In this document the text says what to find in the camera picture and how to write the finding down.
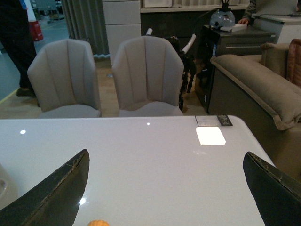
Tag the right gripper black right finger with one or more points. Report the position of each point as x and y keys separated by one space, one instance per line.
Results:
x=277 y=195

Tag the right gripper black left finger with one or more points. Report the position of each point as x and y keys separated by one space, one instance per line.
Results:
x=55 y=200

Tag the yellow corn cob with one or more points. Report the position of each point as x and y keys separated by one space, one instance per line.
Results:
x=98 y=223

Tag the label sticker on table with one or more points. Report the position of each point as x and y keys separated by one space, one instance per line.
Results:
x=213 y=120

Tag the beige sofa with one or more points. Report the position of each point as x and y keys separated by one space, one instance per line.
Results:
x=265 y=92

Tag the beige chair on left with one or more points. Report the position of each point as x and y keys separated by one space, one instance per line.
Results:
x=64 y=78

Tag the beige chair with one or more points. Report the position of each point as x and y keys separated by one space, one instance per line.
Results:
x=64 y=78
x=129 y=76

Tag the beige chair on right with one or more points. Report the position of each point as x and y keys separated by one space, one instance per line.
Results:
x=129 y=76

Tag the person in dark clothes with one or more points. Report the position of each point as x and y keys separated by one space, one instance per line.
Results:
x=17 y=41

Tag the dark metal cabinet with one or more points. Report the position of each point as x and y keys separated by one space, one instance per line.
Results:
x=217 y=45

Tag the red fire extinguisher box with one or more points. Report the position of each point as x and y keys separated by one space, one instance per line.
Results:
x=35 y=31

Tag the seated person at counter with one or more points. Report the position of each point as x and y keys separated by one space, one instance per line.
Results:
x=269 y=7

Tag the white drawer column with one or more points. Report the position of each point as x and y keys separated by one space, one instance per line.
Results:
x=122 y=22

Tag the white microwave oven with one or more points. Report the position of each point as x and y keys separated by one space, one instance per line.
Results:
x=157 y=3

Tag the steel pot with beige handles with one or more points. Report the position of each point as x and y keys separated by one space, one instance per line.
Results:
x=8 y=189

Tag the black stroller with white handles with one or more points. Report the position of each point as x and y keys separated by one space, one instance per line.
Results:
x=185 y=63

